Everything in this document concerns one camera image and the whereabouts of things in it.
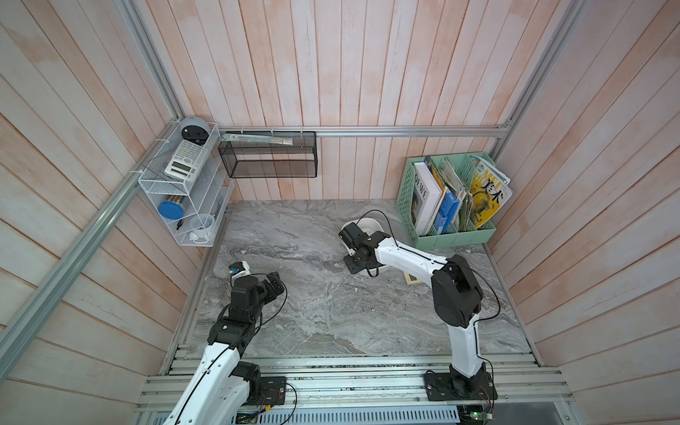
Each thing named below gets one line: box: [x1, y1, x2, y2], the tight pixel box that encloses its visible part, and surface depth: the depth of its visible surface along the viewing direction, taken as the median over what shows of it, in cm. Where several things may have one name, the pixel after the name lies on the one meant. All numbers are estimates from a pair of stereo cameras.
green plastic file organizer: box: [395, 151, 497, 249], surface depth 101 cm
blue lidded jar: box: [157, 200, 186, 220], surface depth 78 cm
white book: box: [410, 161, 443, 237], surface depth 97 cm
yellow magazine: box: [469, 154, 513, 229], surface depth 101 cm
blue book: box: [433, 192, 460, 235], surface depth 97 cm
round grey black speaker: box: [178, 116, 211, 146], surface depth 83 cm
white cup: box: [188, 213, 215, 243], surface depth 92 cm
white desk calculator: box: [163, 139, 209, 182], surface depth 79 cm
